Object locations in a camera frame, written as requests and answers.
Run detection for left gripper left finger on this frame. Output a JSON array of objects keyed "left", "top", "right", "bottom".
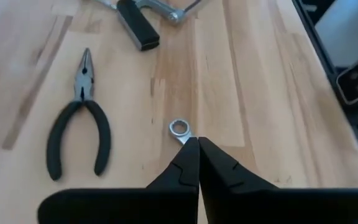
[{"left": 145, "top": 138, "right": 200, "bottom": 192}]

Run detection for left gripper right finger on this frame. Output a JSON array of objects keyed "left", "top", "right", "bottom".
[{"left": 198, "top": 138, "right": 280, "bottom": 224}]

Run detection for silver combination wrench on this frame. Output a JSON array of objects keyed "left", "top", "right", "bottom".
[{"left": 168, "top": 118, "right": 196, "bottom": 146}]

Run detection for black-handled needle-nose pliers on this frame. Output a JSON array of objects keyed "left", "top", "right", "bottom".
[{"left": 45, "top": 47, "right": 112, "bottom": 182}]

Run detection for light grey panel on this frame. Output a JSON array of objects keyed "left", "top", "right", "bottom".
[{"left": 313, "top": 0, "right": 358, "bottom": 68}]

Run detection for black-handled grey hacksaw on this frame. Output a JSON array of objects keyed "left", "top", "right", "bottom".
[{"left": 116, "top": 0, "right": 211, "bottom": 52}]

